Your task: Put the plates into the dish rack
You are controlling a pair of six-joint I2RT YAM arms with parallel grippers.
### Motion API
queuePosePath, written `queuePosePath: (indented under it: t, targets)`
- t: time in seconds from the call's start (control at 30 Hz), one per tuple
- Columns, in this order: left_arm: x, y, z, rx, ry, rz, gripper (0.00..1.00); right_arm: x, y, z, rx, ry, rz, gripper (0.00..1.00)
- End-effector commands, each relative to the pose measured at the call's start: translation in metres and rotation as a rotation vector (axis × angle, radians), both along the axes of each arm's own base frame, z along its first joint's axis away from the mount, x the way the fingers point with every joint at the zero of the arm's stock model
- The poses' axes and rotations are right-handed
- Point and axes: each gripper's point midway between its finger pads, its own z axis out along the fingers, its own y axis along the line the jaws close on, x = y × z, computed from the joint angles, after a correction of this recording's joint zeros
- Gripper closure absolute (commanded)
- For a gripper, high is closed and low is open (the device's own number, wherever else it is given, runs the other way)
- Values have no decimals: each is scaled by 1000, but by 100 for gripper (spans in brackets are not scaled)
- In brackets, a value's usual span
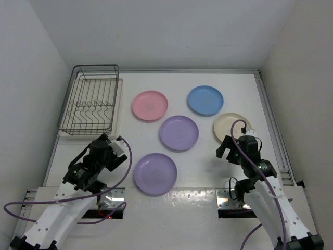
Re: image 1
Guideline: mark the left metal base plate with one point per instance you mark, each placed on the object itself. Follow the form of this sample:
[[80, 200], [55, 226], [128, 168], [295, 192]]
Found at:
[[110, 200]]

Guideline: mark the beige drip tray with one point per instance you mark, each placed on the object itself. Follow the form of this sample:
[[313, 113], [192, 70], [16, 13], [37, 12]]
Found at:
[[93, 108]]

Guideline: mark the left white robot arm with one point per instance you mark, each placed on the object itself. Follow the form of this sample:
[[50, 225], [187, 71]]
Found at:
[[79, 191]]

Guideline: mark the pink plate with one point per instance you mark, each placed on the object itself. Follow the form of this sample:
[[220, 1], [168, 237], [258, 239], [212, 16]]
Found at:
[[150, 105]]

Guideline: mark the cream plate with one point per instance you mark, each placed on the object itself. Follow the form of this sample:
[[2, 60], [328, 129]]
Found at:
[[223, 123]]

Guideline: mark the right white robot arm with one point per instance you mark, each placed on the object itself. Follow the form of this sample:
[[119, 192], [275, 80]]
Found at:
[[261, 190]]

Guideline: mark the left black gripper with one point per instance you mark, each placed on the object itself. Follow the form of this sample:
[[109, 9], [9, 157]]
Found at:
[[115, 160]]

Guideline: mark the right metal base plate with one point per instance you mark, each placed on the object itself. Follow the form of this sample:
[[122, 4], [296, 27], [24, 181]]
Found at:
[[226, 200]]

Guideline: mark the metal wire dish rack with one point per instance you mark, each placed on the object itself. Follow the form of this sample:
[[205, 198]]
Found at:
[[103, 70]]

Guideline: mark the metal base plate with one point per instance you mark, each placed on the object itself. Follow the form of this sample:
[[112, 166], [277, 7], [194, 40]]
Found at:
[[226, 200], [110, 200]]

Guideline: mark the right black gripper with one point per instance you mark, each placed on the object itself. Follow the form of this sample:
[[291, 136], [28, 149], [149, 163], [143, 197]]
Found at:
[[227, 143]]

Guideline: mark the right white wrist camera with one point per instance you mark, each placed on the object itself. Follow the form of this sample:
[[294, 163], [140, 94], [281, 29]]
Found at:
[[251, 132]]

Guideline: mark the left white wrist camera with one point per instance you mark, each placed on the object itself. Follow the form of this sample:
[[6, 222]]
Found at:
[[118, 146]]

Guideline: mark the blue plate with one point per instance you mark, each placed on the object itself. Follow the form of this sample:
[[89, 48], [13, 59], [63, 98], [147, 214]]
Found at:
[[205, 100]]

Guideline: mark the purple plate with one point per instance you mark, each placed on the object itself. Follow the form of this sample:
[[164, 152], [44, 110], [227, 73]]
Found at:
[[179, 133], [155, 174]]

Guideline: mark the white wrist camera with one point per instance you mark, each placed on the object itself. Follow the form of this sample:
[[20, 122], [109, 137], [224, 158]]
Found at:
[[251, 132], [118, 146]]

